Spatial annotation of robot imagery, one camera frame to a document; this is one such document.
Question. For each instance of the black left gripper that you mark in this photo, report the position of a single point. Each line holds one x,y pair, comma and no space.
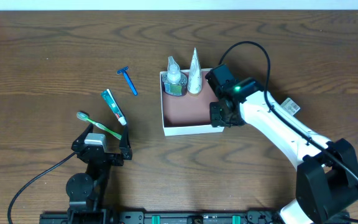
105,157

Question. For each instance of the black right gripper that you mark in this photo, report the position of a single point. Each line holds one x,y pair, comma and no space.
215,115

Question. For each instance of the green toothbrush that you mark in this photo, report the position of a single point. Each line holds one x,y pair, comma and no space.
84,117

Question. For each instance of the white lotion tube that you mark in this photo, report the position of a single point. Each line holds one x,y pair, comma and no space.
195,75

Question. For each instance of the clear foam soap pump bottle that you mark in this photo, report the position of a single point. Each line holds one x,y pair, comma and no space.
174,81

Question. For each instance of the small white green packet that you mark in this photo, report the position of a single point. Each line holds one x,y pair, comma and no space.
290,107

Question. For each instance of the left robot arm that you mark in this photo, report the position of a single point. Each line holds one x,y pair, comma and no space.
86,190

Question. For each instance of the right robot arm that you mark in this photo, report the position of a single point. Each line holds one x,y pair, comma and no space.
326,171

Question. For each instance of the white box with pink interior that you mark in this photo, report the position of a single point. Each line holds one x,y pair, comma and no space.
182,115

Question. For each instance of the green toothpaste tube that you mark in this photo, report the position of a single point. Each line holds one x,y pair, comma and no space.
110,101

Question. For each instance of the blue disposable razor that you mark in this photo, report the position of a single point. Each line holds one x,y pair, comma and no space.
124,73

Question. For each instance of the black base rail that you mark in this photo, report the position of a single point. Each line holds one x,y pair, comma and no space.
138,217

